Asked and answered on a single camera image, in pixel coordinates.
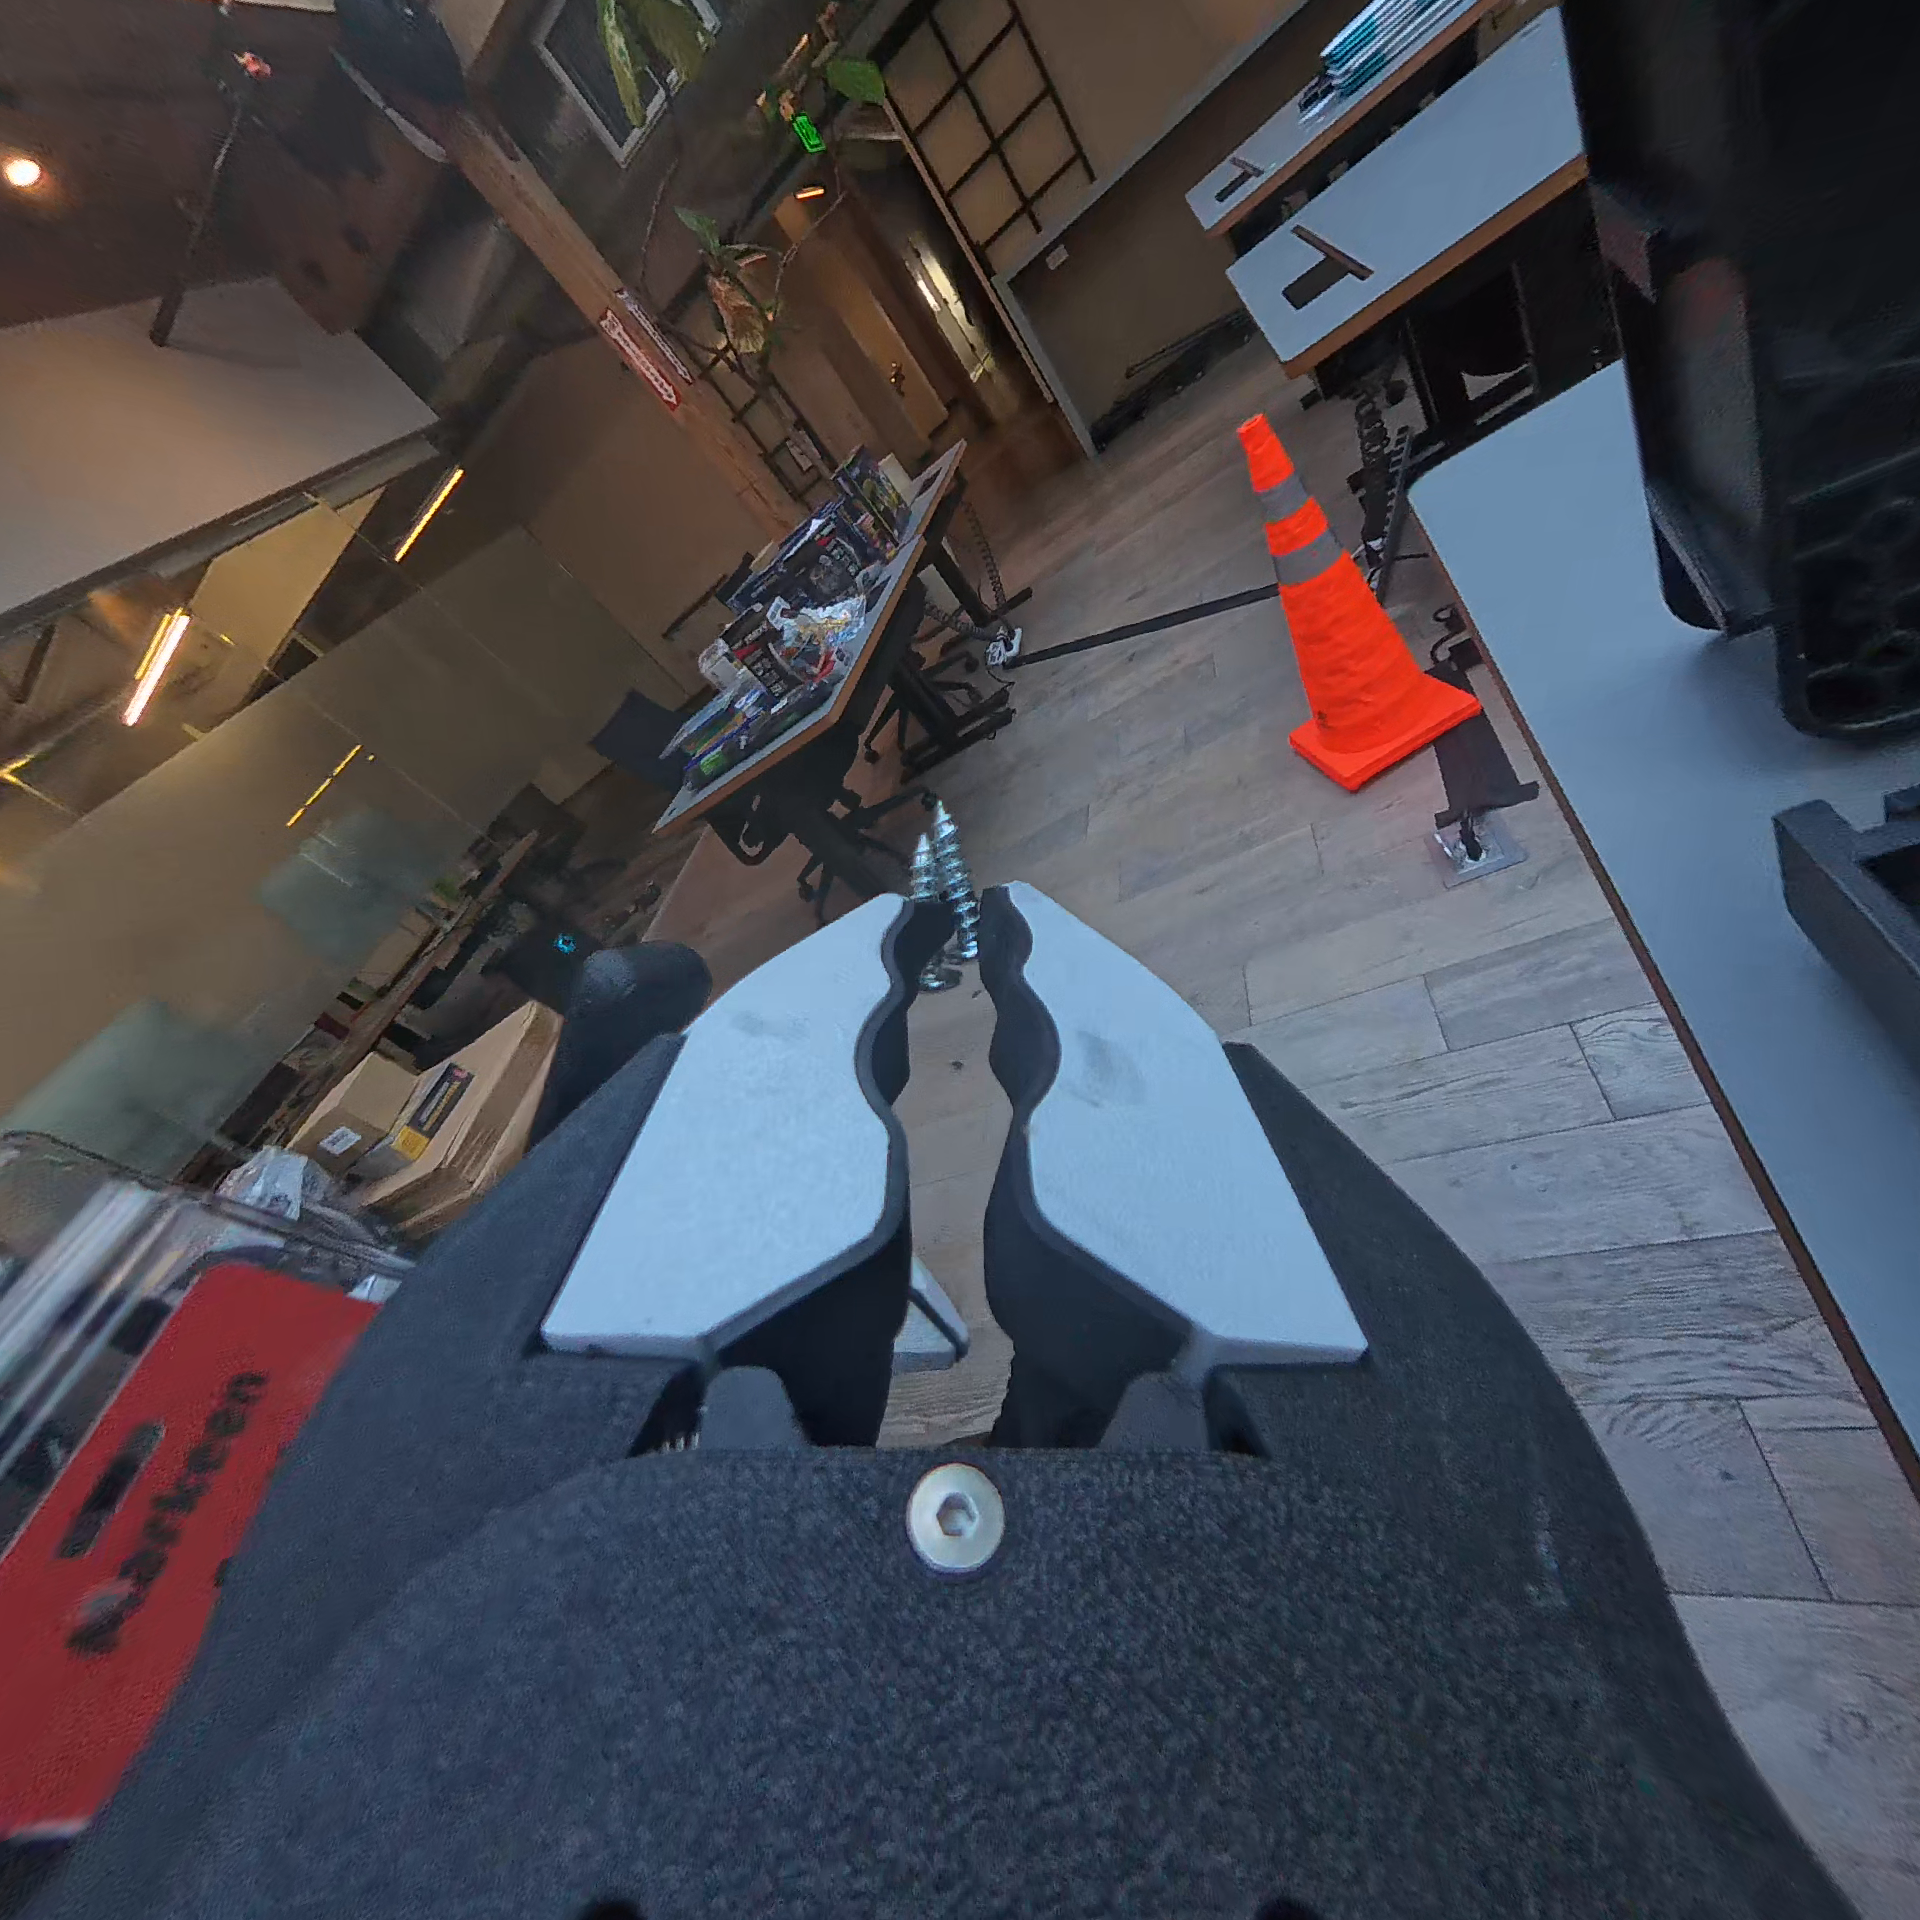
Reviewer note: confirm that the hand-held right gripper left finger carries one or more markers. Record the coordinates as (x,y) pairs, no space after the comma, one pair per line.
(737,1170)

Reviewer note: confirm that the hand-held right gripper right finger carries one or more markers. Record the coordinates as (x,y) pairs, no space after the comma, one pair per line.
(1157,1138)

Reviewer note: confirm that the silver screw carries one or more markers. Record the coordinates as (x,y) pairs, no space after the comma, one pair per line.
(956,870)
(928,877)

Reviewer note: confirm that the grey desk with book stack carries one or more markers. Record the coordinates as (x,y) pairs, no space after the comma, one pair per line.
(1276,150)

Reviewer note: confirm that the dark rounded object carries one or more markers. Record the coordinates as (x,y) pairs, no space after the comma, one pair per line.
(632,998)

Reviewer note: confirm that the cardboard box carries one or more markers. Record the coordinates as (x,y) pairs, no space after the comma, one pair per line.
(494,1094)

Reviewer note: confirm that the metal floor socket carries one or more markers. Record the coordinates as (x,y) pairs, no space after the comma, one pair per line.
(1481,851)

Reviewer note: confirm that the black floor pole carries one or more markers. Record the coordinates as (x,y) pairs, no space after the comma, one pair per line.
(1140,623)

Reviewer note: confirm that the orange traffic cone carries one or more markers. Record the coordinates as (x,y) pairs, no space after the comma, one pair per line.
(1343,645)

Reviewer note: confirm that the pile of dark product boxes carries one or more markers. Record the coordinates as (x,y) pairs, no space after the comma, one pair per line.
(796,615)

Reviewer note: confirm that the wooden-edged cluttered table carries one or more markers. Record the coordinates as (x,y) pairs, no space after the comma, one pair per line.
(885,631)

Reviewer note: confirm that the clear plastic container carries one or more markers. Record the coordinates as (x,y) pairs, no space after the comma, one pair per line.
(74,1215)

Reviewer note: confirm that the black power strip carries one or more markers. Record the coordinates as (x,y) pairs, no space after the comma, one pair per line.
(1381,479)

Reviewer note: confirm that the black foam tray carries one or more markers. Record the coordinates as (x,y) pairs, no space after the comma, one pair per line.
(1824,884)

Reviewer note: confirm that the hanging green plant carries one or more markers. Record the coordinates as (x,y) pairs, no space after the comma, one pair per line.
(737,294)
(654,44)

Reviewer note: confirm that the black grid glass partition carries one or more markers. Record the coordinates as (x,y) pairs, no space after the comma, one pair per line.
(998,120)

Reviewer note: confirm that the large black plastic case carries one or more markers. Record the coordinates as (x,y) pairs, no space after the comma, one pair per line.
(1756,300)

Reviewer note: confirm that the stack of teal books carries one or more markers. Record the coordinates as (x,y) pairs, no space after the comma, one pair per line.
(1388,44)

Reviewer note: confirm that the round ceiling light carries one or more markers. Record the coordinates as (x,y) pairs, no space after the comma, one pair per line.
(21,171)

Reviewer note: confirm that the linear wall light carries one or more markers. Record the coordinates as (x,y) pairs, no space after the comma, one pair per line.
(158,668)
(429,514)

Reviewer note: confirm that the red wall sign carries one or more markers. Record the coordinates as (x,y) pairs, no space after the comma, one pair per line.
(647,342)

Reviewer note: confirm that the black bracket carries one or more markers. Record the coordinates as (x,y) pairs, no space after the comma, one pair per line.
(1327,267)

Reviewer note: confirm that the grey desk with black frame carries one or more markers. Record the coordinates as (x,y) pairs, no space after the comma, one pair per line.
(1439,211)

